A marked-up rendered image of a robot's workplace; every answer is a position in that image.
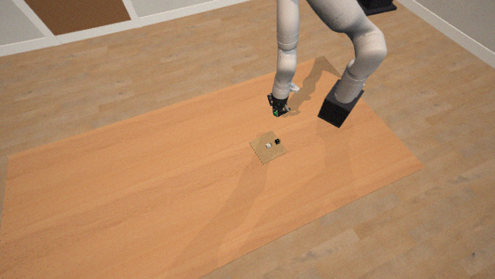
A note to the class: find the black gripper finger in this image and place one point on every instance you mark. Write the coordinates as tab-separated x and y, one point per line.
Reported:
280	110
273	103

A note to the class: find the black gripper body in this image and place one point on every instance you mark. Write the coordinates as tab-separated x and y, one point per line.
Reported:
278	101

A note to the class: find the tan square mat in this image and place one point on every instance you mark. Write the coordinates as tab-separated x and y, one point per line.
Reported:
265	154

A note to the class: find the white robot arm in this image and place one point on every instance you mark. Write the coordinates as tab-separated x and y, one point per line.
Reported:
341	16

